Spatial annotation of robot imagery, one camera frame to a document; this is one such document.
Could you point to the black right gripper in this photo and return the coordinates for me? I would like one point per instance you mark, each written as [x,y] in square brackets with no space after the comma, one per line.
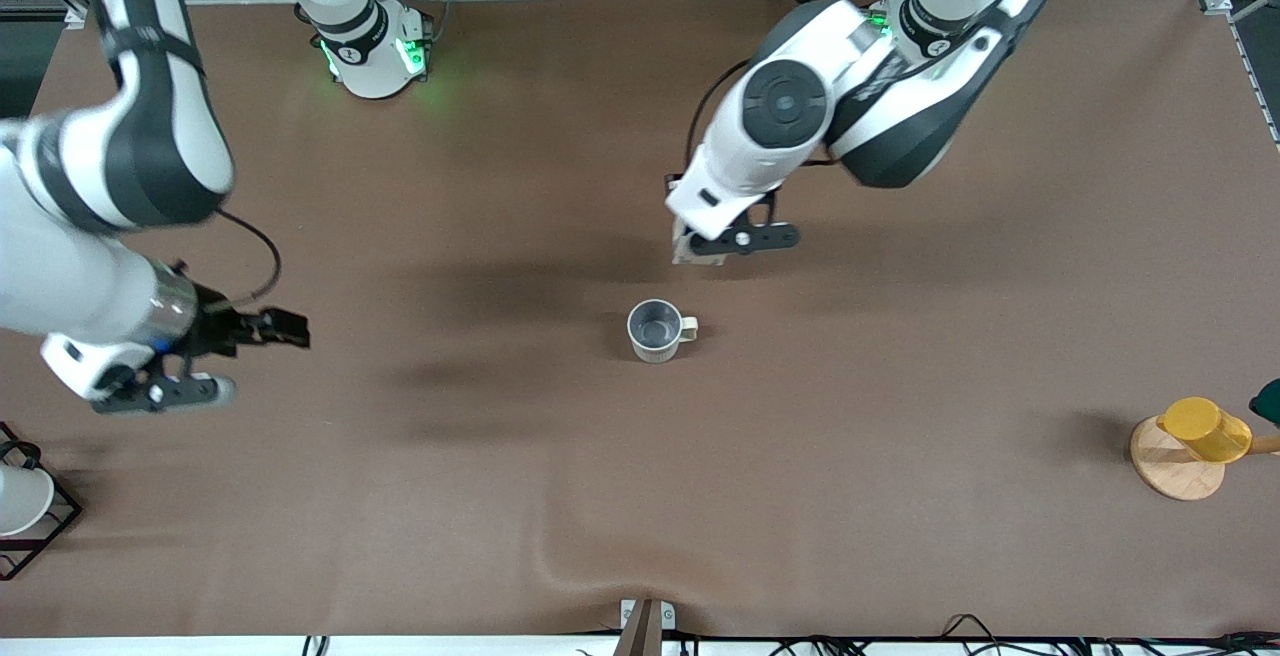
[214,329]

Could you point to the blue milk carton green cap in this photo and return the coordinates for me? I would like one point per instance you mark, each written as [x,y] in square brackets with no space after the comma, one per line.
[695,254]

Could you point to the cream mug grey inside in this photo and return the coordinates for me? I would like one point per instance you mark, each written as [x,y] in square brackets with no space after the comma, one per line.
[655,331]

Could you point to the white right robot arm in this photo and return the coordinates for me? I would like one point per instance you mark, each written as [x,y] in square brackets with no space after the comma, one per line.
[60,276]

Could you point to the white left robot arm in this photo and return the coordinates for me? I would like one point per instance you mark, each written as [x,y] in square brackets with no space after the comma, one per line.
[750,156]

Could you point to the white cup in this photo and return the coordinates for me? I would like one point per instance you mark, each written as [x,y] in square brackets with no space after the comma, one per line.
[20,498]

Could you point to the yellow cup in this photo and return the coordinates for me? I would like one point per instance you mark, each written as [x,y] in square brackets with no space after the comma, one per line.
[1205,428]

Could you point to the dark green cup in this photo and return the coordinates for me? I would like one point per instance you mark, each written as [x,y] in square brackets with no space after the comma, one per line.
[1268,402]

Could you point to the brown table cover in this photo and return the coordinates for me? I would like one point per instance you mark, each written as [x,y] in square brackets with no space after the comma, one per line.
[640,436]

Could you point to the wooden mug stand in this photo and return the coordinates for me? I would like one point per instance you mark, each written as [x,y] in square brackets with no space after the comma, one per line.
[1175,471]

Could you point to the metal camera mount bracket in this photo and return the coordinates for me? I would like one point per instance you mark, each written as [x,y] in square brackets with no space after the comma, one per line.
[647,626]

